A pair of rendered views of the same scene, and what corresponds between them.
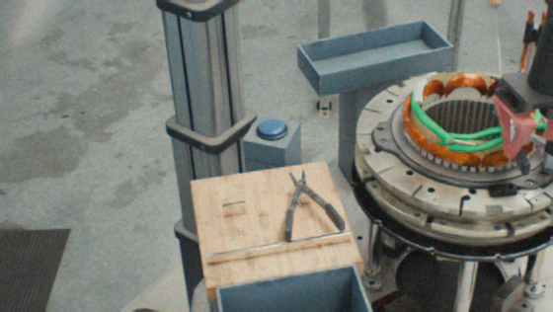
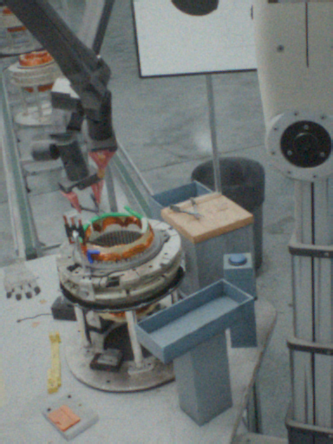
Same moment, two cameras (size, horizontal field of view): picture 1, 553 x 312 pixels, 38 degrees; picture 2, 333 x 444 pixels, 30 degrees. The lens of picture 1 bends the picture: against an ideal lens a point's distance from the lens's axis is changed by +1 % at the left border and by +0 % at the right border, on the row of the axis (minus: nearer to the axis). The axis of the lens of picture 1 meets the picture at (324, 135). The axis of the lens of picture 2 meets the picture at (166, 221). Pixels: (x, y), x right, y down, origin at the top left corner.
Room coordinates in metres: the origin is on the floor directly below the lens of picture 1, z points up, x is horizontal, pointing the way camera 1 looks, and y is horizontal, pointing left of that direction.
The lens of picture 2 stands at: (2.29, -0.31, 1.88)
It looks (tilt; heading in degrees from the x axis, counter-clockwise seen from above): 28 degrees down; 170
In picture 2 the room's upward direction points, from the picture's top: 8 degrees counter-clockwise
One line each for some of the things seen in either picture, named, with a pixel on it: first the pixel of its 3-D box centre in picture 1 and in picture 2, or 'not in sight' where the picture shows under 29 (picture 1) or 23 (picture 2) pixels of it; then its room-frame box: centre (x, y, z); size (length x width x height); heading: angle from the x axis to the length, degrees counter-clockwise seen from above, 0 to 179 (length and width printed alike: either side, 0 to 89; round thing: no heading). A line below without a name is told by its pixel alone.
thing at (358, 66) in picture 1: (371, 113); (200, 361); (1.18, -0.09, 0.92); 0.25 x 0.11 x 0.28; 112
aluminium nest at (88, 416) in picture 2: not in sight; (69, 414); (1.10, -0.41, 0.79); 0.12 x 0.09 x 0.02; 27
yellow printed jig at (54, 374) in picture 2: not in sight; (54, 361); (0.89, -0.43, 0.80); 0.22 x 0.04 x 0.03; 176
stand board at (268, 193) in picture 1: (272, 225); (205, 216); (0.75, 0.07, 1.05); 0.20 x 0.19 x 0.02; 13
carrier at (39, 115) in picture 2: not in sight; (42, 89); (-1.40, -0.30, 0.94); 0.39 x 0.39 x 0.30
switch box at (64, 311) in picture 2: not in sight; (69, 307); (0.67, -0.36, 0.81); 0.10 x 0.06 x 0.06; 59
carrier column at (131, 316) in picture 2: not in sight; (134, 336); (1.02, -0.21, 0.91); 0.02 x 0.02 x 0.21
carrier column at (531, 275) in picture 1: (540, 235); (81, 317); (0.88, -0.33, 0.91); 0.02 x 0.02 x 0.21
